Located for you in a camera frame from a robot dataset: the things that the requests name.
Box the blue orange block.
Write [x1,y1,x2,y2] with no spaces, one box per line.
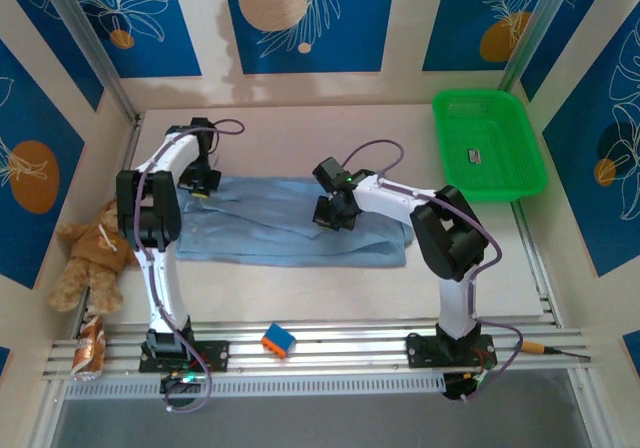
[260,321,296,360]

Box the yellow black cable plug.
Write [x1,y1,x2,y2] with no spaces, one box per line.
[519,340,592,360]

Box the black controller board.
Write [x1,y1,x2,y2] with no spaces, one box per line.
[442,370,497,402]
[159,371,202,398]

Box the green plastic basket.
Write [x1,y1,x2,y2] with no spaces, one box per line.
[431,89,550,204]

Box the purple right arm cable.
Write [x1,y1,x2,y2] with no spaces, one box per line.
[344,139,525,404]

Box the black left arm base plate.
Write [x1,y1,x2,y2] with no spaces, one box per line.
[138,337,231,374]

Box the white slotted cable duct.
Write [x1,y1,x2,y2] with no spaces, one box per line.
[64,371,446,402]

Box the aluminium rail frame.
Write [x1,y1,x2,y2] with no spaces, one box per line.
[42,317,594,384]

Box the light blue long sleeve shirt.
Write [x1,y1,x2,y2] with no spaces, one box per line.
[175,173,407,269]

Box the crumpled orange snack can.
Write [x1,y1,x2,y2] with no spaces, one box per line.
[72,315,109,382]

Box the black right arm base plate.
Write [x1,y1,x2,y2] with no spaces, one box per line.
[404,331,499,370]

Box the aluminium frame post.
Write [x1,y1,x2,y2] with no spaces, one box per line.
[37,0,144,125]
[501,0,574,92]

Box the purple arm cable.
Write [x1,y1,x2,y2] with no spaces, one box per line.
[344,139,525,404]
[133,118,246,415]

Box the brown teddy bear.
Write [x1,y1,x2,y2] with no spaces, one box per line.
[47,200,139,314]

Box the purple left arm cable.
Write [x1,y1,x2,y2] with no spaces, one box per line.
[133,118,246,415]

